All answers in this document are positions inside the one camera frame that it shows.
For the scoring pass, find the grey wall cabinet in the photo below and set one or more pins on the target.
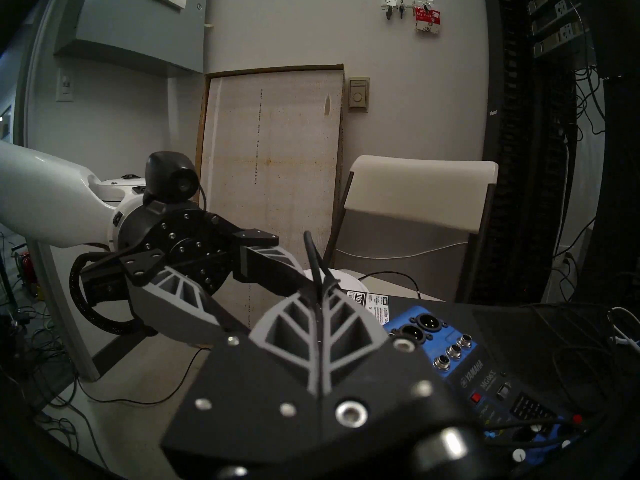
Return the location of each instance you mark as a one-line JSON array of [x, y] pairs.
[[130, 34]]

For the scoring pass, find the black computer tower case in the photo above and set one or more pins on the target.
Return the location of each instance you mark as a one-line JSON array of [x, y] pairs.
[[525, 324]]

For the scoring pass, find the large cardboard panel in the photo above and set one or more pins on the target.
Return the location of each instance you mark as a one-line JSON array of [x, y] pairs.
[[270, 159]]

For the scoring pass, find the white key hook rack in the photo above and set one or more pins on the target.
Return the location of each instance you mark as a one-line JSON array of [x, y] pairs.
[[405, 2]]

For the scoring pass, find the blue black audio mixer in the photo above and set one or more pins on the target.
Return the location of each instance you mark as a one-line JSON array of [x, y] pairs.
[[450, 354]]

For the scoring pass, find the black server rack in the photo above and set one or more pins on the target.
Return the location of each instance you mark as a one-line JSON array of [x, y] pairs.
[[520, 184]]

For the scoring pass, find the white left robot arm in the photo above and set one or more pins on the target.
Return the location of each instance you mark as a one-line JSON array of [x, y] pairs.
[[45, 194]]

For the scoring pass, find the white wall outlet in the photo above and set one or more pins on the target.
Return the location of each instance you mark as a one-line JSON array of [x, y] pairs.
[[565, 257]]

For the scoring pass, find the cream folding chair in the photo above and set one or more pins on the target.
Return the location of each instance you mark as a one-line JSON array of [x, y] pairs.
[[420, 189]]

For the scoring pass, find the beige wall control plate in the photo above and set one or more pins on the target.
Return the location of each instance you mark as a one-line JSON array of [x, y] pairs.
[[359, 94]]

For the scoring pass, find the white light switch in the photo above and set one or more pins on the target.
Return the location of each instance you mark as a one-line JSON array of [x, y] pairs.
[[65, 85]]

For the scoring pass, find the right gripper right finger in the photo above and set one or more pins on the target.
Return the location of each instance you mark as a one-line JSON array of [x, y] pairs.
[[350, 334]]

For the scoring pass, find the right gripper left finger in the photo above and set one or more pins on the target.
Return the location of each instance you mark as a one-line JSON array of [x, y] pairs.
[[285, 334]]

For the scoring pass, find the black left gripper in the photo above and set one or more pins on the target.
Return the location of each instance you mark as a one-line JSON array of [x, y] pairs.
[[190, 239]]

